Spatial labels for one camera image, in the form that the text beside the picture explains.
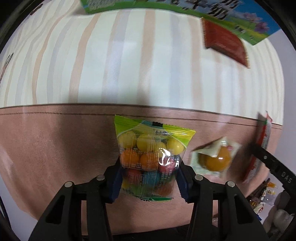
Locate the packaged braised egg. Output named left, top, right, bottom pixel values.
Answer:
left=190, top=137, right=242, bottom=178

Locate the red white long packet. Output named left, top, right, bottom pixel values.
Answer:
left=242, top=111, right=273, bottom=183

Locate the colourful gumball candy bag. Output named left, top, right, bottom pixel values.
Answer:
left=114, top=115, right=196, bottom=202

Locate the dark red packet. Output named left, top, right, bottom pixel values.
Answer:
left=201, top=18, right=249, bottom=68

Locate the pink striped cat blanket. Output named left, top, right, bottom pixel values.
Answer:
left=1, top=1, right=285, bottom=219

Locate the cardboard milk box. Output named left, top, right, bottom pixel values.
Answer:
left=81, top=0, right=280, bottom=45

